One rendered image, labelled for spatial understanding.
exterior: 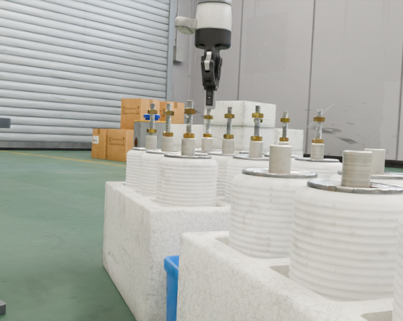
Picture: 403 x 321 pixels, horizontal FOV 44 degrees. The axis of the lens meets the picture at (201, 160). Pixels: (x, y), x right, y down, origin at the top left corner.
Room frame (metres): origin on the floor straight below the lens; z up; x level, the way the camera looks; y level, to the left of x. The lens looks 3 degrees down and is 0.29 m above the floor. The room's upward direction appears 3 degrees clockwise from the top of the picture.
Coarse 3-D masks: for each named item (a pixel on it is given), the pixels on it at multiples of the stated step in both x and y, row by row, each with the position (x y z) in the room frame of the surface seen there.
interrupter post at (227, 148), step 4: (224, 140) 0.94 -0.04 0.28; (228, 140) 0.93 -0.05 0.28; (232, 140) 0.94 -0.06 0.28; (224, 144) 0.94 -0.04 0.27; (228, 144) 0.93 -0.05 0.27; (232, 144) 0.94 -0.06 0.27; (224, 148) 0.93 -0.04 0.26; (228, 148) 0.93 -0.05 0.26; (232, 148) 0.94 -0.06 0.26; (224, 152) 0.93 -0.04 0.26; (228, 152) 0.93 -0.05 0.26; (232, 152) 0.94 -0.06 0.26
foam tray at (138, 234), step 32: (128, 192) 0.88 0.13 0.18; (128, 224) 0.82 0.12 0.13; (160, 224) 0.70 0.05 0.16; (192, 224) 0.71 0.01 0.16; (224, 224) 0.73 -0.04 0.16; (128, 256) 0.82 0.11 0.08; (160, 256) 0.70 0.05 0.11; (128, 288) 0.81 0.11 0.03; (160, 288) 0.70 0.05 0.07; (160, 320) 0.70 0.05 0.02
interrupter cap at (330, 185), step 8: (312, 184) 0.39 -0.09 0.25; (320, 184) 0.38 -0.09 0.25; (328, 184) 0.39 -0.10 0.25; (336, 184) 0.41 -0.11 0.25; (376, 184) 0.41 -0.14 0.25; (384, 184) 0.41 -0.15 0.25; (392, 184) 0.41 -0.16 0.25; (352, 192) 0.36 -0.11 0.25; (360, 192) 0.36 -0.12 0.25; (368, 192) 0.36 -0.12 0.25; (376, 192) 0.36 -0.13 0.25; (384, 192) 0.36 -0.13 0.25; (392, 192) 0.36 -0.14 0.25; (400, 192) 0.37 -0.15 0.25
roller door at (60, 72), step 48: (0, 0) 5.79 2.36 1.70; (48, 0) 6.21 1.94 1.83; (96, 0) 6.71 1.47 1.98; (144, 0) 7.30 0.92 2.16; (0, 48) 5.78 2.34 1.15; (48, 48) 6.22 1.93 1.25; (96, 48) 6.73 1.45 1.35; (144, 48) 7.33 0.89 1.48; (0, 96) 5.79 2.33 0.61; (48, 96) 6.24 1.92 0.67; (96, 96) 6.75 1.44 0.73; (144, 96) 7.38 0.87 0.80; (0, 144) 5.81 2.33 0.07; (48, 144) 6.26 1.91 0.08
